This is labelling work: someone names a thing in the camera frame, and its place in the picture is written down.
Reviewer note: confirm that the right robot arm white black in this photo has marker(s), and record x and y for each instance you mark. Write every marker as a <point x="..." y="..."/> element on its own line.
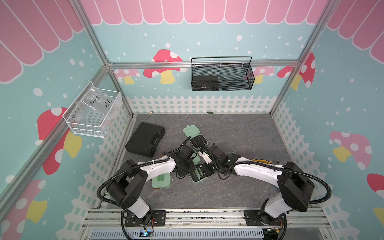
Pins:
<point x="298" y="190"/>

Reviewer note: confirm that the yellow handled pliers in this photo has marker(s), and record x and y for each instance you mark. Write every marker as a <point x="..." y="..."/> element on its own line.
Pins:
<point x="262" y="161"/>

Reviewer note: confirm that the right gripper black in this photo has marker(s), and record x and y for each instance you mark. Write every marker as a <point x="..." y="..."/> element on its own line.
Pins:
<point x="208" y="172"/>

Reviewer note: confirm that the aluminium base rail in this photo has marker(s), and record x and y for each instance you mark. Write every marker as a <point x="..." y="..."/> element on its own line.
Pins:
<point x="236" y="218"/>

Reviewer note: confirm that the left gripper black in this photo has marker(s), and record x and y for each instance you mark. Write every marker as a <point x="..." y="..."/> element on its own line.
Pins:
<point x="182" y="174"/>

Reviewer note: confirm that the black wire mesh basket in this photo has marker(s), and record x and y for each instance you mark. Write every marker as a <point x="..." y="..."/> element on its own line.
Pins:
<point x="235" y="73"/>

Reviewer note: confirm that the black box in basket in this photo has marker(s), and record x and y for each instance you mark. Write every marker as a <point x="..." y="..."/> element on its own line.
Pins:
<point x="205" y="83"/>

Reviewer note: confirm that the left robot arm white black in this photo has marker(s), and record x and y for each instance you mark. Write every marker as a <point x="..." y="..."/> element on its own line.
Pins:
<point x="125" y="187"/>

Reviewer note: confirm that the green clipper case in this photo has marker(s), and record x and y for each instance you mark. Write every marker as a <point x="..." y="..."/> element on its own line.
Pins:
<point x="197" y="171"/>
<point x="162" y="181"/>
<point x="197" y="140"/>

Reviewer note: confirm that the black plastic tool case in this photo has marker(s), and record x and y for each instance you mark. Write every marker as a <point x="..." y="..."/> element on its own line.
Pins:
<point x="145" y="140"/>

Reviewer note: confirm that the clear acrylic wall bin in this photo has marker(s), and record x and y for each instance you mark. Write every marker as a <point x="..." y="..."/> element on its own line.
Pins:
<point x="93" y="112"/>

